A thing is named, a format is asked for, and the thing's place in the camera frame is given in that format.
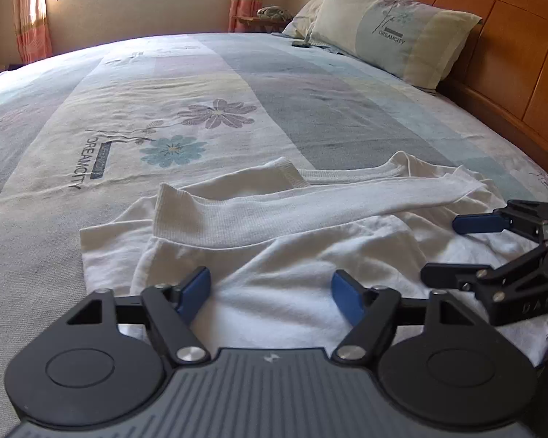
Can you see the small rear pillow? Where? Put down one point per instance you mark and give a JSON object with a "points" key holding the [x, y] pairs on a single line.
{"points": [[300, 25]]}

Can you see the wooden bedside table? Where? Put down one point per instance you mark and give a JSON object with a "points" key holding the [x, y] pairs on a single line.
{"points": [[260, 25]]}

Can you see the pastel striped bed sheet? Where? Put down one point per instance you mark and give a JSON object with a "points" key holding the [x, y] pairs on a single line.
{"points": [[85, 135]]}

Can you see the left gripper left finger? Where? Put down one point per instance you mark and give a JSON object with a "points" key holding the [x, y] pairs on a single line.
{"points": [[170, 310]]}

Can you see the small dark object on bed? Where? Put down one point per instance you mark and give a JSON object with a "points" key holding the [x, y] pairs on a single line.
{"points": [[301, 44]]}

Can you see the white printed sweatshirt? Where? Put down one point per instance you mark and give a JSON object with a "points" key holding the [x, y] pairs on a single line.
{"points": [[273, 235]]}

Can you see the orange curtain left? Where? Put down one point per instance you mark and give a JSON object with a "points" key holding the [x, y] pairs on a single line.
{"points": [[31, 30]]}

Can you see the bundle on bedside table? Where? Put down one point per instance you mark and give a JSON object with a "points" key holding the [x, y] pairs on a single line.
{"points": [[274, 13]]}

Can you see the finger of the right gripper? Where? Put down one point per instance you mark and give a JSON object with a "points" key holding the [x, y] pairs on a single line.
{"points": [[525, 218], [475, 278]]}

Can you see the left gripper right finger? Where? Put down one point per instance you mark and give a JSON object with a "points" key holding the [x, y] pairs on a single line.
{"points": [[371, 312]]}

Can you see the orange wooden headboard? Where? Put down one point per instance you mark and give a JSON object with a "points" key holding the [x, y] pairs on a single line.
{"points": [[501, 75]]}

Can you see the large dreamcity pillow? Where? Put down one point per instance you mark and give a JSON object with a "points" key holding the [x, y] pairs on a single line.
{"points": [[416, 42]]}

